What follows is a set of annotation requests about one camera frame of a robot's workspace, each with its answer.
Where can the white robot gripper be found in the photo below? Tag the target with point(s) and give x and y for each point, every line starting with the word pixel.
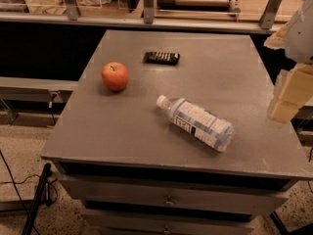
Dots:
pixel 300 36

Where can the clear blue-label plastic bottle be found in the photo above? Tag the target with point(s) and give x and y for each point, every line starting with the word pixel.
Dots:
pixel 212 130

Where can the black snack bar packet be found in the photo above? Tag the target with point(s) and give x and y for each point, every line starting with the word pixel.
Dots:
pixel 162 58

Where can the red apple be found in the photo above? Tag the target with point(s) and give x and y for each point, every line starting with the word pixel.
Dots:
pixel 115 76

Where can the upper grey drawer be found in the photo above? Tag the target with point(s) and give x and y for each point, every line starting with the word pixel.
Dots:
pixel 169 195

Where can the grey drawer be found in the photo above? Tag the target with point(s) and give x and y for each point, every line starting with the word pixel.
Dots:
pixel 131 223
pixel 169 195

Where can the grey drawer cabinet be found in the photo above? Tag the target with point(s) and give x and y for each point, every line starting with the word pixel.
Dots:
pixel 124 135

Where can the lower grey drawer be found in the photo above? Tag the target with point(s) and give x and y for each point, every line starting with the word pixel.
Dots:
pixel 131 223

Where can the grey side bench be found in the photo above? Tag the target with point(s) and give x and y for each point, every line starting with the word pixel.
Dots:
pixel 49 91

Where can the black tripod leg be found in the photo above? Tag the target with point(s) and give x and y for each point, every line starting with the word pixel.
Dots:
pixel 42 183

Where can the grey metal rail frame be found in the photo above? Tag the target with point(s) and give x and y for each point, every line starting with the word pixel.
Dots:
pixel 239 15

